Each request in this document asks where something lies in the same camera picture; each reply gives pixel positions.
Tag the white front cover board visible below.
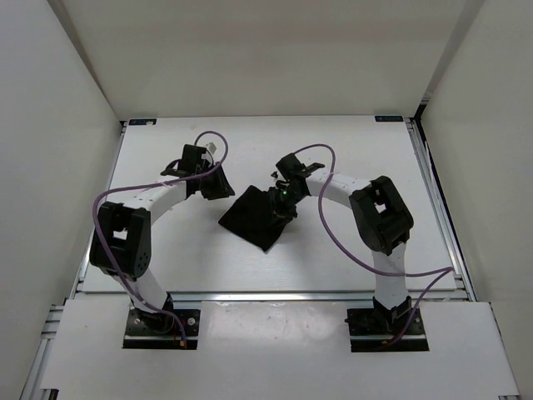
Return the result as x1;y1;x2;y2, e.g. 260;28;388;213
42;297;518;399

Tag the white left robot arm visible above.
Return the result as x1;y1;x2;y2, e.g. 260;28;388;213
89;160;235;333

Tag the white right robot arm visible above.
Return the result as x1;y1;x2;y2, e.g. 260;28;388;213
268;161;414;333

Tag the blue left table label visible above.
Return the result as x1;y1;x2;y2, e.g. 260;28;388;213
128;118;157;126

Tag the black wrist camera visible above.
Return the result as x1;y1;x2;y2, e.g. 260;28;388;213
276;152;309;182
161;144;212;178

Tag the blue table label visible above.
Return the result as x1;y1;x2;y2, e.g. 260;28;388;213
128;118;157;126
375;115;404;123

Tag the black skirt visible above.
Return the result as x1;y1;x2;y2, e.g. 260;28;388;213
218;185;297;252

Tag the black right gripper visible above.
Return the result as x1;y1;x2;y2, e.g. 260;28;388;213
265;186;306;230

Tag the blue right table label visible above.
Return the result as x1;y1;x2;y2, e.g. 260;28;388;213
375;115;404;123

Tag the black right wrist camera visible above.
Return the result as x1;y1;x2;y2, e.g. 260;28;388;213
276;152;309;182

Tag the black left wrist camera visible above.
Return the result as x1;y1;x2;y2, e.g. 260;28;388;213
161;144;212;178

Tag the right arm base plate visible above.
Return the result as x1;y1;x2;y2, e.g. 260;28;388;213
345;308;430;353

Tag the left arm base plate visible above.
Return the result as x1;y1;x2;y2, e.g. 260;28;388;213
122;307;201;350

